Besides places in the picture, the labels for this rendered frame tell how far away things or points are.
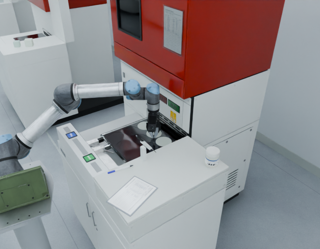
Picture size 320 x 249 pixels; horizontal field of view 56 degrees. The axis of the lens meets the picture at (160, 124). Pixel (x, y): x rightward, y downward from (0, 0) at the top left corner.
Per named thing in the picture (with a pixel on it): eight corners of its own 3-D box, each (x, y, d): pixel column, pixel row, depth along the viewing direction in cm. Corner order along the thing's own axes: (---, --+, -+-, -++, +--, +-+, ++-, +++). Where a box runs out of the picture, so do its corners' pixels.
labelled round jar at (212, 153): (211, 158, 164) (213, 144, 158) (220, 165, 159) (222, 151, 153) (201, 163, 160) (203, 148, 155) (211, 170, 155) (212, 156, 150)
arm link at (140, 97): (124, 83, 167) (144, 83, 167) (127, 88, 178) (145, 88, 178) (124, 97, 166) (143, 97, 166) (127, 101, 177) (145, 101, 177)
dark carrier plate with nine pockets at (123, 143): (147, 119, 209) (147, 118, 209) (178, 143, 186) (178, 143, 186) (102, 135, 193) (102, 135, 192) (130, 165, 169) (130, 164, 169)
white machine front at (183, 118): (126, 101, 246) (123, 54, 223) (190, 152, 190) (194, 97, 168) (123, 102, 244) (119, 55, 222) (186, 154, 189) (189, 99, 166)
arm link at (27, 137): (-7, 148, 165) (65, 80, 168) (7, 149, 179) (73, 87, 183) (7, 164, 163) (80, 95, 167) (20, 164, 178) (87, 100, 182)
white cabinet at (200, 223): (140, 187, 277) (136, 112, 231) (212, 269, 212) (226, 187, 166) (74, 220, 246) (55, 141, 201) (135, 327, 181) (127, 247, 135)
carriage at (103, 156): (97, 144, 192) (96, 141, 191) (125, 177, 167) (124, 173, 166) (85, 148, 188) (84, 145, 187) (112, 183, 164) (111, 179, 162)
